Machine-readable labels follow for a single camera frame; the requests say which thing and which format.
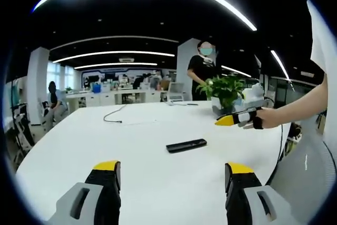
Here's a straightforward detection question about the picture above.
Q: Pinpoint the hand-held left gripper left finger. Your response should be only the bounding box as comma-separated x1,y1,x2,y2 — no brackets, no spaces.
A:
48,160,122,225

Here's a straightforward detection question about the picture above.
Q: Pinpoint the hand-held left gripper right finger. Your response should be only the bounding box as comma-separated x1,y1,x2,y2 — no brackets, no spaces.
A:
224,162,293,225

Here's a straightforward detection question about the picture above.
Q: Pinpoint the black remote control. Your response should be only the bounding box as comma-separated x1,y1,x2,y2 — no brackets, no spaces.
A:
165,138,208,154

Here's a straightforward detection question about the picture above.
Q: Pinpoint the person's right hand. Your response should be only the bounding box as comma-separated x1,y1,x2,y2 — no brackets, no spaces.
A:
242,106,287,131

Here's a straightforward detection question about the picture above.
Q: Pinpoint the green potted plant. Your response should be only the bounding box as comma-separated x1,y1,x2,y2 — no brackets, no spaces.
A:
195,74,247,115

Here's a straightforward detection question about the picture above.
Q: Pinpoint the ceiling light strip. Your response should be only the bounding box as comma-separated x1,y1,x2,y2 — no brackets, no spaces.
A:
73,62,158,70
52,50,176,64
270,50,292,81

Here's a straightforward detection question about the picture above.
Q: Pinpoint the white office chair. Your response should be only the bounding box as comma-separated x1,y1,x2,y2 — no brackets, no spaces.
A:
38,98,67,129
166,82,187,103
11,103,35,155

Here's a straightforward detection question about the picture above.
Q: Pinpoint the white mesh laundry bag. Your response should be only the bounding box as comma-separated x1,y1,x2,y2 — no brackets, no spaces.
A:
265,118,337,225

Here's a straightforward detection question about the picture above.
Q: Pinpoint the person's white shirt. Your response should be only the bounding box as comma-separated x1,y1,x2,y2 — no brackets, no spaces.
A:
306,0,337,142

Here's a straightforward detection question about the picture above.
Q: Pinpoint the white office desk row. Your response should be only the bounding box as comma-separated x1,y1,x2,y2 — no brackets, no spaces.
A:
65,89,169,107

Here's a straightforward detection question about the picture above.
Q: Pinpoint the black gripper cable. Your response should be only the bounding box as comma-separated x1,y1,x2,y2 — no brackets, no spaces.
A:
262,97,285,164

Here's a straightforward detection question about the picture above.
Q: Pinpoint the loose dark table cable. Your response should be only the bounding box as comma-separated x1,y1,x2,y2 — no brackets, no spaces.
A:
103,104,127,124

